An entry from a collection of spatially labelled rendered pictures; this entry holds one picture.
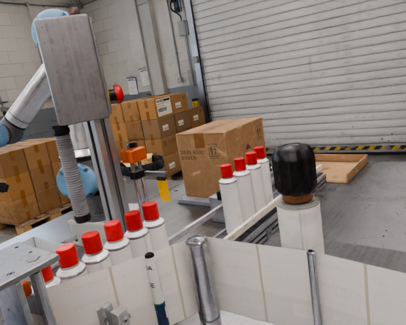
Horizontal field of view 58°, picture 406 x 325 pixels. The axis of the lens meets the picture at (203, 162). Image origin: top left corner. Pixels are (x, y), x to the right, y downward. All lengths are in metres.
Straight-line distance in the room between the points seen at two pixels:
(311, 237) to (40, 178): 3.87
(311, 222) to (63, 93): 0.52
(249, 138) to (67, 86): 0.94
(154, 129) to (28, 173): 1.53
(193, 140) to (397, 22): 3.84
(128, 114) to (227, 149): 3.62
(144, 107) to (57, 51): 4.02
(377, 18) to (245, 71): 1.82
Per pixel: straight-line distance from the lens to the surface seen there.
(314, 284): 0.59
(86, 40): 0.74
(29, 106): 1.32
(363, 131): 5.16
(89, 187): 1.12
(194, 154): 1.47
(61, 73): 0.73
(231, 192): 1.02
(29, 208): 4.36
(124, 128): 5.04
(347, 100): 5.12
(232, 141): 1.42
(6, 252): 0.59
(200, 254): 0.64
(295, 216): 0.73
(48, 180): 4.46
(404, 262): 0.93
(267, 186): 1.20
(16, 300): 0.53
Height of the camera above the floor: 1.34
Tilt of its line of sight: 13 degrees down
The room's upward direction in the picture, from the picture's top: 9 degrees counter-clockwise
